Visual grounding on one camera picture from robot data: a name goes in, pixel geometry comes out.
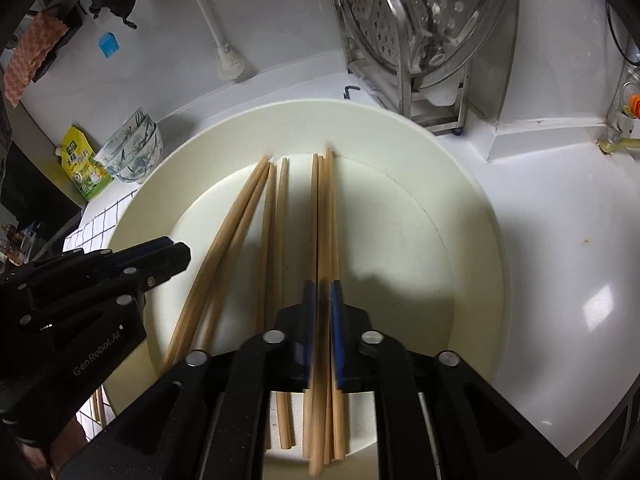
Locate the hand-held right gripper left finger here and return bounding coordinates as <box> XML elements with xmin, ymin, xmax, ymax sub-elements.
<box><xmin>85</xmin><ymin>280</ymin><xmax>318</xmax><ymax>480</ymax></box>

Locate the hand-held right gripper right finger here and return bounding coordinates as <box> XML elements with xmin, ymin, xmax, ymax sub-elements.
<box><xmin>330</xmin><ymin>280</ymin><xmax>583</xmax><ymax>480</ymax></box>

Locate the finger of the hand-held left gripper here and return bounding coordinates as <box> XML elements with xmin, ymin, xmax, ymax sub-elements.
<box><xmin>25</xmin><ymin>236</ymin><xmax>176</xmax><ymax>281</ymax></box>
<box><xmin>99</xmin><ymin>241</ymin><xmax>193</xmax><ymax>306</ymax></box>

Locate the bundle of bamboo chopsticks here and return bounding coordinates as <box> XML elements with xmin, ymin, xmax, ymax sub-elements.
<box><xmin>89</xmin><ymin>385</ymin><xmax>108</xmax><ymax>431</ymax></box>

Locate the white plastic basin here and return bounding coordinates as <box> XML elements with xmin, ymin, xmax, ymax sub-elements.
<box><xmin>102</xmin><ymin>100</ymin><xmax>512</xmax><ymax>466</ymax></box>

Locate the person's left hand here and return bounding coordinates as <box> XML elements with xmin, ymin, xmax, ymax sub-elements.
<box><xmin>20</xmin><ymin>415</ymin><xmax>88</xmax><ymax>480</ymax></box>

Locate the white blue-checked cloth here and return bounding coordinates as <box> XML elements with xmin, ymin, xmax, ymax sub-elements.
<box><xmin>60</xmin><ymin>187</ymin><xmax>141</xmax><ymax>441</ymax></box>

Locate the yellow-green seasoning pouch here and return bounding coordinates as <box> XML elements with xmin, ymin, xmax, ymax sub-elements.
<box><xmin>54</xmin><ymin>125</ymin><xmax>113</xmax><ymax>203</ymax></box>

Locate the dark appliance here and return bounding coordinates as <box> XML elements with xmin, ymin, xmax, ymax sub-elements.
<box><xmin>0</xmin><ymin>130</ymin><xmax>88</xmax><ymax>261</ymax></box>

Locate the orange-white checked dishcloth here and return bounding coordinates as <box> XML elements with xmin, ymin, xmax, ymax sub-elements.
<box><xmin>2</xmin><ymin>10</ymin><xmax>71</xmax><ymax>108</ymax></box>

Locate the white dish brush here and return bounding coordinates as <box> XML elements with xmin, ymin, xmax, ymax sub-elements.
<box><xmin>182</xmin><ymin>0</ymin><xmax>258</xmax><ymax>81</ymax></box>

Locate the small perforated steel plate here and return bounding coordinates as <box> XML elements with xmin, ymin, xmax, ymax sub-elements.
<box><xmin>347</xmin><ymin>0</ymin><xmax>418</xmax><ymax>63</ymax></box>

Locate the yellow pipe fitting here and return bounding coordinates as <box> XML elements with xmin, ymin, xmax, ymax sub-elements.
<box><xmin>597</xmin><ymin>137</ymin><xmax>640</xmax><ymax>156</ymax></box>

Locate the large perforated steel steamer plate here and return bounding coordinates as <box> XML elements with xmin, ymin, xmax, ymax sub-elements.
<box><xmin>332</xmin><ymin>0</ymin><xmax>517</xmax><ymax>88</ymax></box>

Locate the black cable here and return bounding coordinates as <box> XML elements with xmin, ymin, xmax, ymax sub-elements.
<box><xmin>606</xmin><ymin>0</ymin><xmax>640</xmax><ymax>66</ymax></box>

